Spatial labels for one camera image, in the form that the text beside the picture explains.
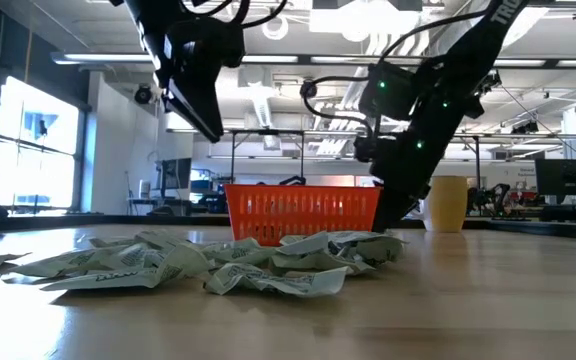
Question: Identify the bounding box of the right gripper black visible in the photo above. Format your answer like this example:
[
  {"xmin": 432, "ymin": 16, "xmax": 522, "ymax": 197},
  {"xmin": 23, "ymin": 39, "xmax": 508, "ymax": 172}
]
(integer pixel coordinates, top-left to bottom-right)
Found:
[{"xmin": 370, "ymin": 124, "xmax": 449, "ymax": 234}]

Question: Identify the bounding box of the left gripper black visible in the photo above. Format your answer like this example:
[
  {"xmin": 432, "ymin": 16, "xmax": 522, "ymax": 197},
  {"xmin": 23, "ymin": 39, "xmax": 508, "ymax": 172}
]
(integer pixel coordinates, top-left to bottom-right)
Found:
[{"xmin": 160, "ymin": 19, "xmax": 247, "ymax": 144}]

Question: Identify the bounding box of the black computer monitor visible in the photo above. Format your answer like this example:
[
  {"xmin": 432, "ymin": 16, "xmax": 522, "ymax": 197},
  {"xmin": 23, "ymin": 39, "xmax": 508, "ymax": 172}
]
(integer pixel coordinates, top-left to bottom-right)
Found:
[
  {"xmin": 535, "ymin": 158, "xmax": 576, "ymax": 197},
  {"xmin": 160, "ymin": 157, "xmax": 193, "ymax": 191}
]

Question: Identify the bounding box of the black overhead light bar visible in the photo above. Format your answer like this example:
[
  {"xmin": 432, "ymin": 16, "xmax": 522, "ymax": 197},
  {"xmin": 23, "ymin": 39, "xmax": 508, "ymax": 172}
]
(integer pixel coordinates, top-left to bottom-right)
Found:
[{"xmin": 50, "ymin": 51, "xmax": 576, "ymax": 70}]

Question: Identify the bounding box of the orange plastic basket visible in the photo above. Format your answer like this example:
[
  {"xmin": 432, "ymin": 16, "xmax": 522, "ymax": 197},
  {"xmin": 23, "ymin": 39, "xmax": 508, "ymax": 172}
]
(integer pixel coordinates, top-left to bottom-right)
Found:
[{"xmin": 222, "ymin": 183, "xmax": 383, "ymax": 247}]

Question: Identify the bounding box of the yellow mug white handle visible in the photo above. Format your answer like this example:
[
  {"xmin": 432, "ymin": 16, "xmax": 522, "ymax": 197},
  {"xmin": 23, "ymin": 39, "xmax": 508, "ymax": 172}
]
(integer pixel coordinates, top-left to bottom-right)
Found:
[{"xmin": 422, "ymin": 174, "xmax": 469, "ymax": 234}]

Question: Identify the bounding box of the black ceiling camera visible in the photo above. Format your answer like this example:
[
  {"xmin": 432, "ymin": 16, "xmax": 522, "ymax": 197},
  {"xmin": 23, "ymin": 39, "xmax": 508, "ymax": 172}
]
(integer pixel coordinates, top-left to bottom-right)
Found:
[
  {"xmin": 134, "ymin": 84, "xmax": 155, "ymax": 105},
  {"xmin": 511, "ymin": 119, "xmax": 540, "ymax": 135},
  {"xmin": 299, "ymin": 79, "xmax": 319, "ymax": 100},
  {"xmin": 477, "ymin": 69, "xmax": 502, "ymax": 96}
]

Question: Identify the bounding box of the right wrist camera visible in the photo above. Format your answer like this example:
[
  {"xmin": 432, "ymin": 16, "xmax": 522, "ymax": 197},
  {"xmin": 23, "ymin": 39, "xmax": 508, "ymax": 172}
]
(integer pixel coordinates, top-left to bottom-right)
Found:
[{"xmin": 353, "ymin": 133, "xmax": 385, "ymax": 165}]

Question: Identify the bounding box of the black metal rig frame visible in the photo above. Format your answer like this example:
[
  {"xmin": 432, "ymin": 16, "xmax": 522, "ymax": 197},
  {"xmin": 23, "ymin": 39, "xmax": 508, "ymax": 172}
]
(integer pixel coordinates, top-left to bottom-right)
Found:
[
  {"xmin": 166, "ymin": 127, "xmax": 359, "ymax": 187},
  {"xmin": 450, "ymin": 132, "xmax": 564, "ymax": 216}
]

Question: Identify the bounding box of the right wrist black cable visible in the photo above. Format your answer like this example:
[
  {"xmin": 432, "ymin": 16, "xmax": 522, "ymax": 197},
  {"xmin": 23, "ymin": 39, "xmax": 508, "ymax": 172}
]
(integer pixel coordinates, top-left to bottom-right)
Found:
[{"xmin": 301, "ymin": 74, "xmax": 377, "ymax": 135}]

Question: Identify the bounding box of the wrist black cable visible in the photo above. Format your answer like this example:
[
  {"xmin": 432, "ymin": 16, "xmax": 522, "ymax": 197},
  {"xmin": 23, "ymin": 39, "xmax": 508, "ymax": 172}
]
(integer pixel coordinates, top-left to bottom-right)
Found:
[
  {"xmin": 180, "ymin": 0, "xmax": 289, "ymax": 30},
  {"xmin": 301, "ymin": 74, "xmax": 377, "ymax": 135}
]

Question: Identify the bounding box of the white cable coil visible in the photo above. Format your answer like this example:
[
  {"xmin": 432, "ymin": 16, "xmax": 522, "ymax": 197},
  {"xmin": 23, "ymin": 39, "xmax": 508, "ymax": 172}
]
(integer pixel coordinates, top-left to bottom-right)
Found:
[{"xmin": 261, "ymin": 14, "xmax": 289, "ymax": 41}]

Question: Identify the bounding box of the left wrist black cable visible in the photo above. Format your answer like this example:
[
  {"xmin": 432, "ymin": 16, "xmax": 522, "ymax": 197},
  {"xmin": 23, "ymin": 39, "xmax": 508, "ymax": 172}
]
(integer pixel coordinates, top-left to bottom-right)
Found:
[{"xmin": 180, "ymin": 0, "xmax": 289, "ymax": 30}]

